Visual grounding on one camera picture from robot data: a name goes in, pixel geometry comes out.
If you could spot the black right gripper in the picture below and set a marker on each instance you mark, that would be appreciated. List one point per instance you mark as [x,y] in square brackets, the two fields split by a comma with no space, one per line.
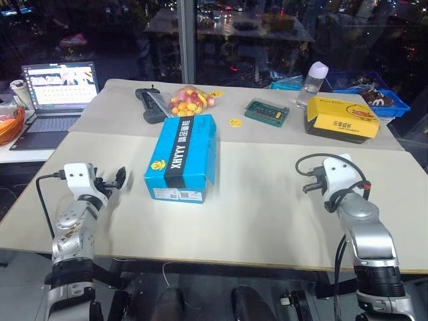
[319,184]

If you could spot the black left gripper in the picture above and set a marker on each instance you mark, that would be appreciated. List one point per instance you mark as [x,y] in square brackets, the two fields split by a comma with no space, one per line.
[106,188]

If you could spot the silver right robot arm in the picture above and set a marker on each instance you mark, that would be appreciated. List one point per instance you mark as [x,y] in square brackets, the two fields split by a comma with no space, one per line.
[371,234]

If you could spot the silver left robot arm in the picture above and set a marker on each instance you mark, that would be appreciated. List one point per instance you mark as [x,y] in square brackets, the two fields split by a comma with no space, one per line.
[72,234]

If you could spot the blue cardboard box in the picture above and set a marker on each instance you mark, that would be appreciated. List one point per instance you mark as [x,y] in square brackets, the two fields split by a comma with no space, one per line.
[180,157]

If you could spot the yellow cardboard box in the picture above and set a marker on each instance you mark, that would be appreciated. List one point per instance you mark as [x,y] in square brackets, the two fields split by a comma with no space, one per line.
[341,117]

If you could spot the black handheld controller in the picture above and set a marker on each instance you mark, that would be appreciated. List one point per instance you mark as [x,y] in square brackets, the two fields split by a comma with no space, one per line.
[150,107]

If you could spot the green tool kit case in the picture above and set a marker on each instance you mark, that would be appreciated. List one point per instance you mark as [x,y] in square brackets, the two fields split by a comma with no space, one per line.
[265,112]

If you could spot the grey open laptop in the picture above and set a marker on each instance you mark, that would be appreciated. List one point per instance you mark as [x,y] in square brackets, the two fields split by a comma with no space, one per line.
[57,97]

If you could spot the small yellow round disc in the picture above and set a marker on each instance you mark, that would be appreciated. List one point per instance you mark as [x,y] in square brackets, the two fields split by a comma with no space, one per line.
[235,123]

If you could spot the clear bottle with white cap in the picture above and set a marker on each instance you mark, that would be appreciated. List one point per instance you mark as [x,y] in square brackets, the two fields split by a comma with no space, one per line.
[312,83]

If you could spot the teal box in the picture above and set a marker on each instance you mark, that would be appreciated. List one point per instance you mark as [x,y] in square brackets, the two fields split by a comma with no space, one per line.
[287,83]

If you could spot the clear bag of toy fruit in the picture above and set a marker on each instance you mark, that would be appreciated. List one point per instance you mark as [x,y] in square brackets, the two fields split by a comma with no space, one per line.
[189,100]

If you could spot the orange bowl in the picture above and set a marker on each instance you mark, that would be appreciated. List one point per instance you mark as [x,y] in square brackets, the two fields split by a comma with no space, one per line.
[10,127]

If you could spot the brown snack bag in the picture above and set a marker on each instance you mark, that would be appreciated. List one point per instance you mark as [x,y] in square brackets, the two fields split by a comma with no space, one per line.
[378,98]

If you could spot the blue plastic basket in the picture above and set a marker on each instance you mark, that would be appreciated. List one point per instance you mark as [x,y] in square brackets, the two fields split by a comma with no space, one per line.
[398,108]

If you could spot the white cup with lid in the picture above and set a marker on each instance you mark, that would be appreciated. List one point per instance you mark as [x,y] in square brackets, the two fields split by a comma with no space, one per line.
[18,93]

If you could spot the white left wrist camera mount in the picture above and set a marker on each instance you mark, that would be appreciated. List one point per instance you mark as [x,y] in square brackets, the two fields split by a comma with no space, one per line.
[78,177]

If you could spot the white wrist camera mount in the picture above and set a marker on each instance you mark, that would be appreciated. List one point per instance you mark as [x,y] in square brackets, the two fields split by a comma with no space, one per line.
[341,174]
[78,177]

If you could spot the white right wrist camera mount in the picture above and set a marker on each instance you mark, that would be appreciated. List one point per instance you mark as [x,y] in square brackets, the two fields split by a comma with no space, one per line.
[341,174]

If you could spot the grey window frame post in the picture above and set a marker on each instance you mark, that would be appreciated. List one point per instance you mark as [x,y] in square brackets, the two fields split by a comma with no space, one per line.
[188,40]

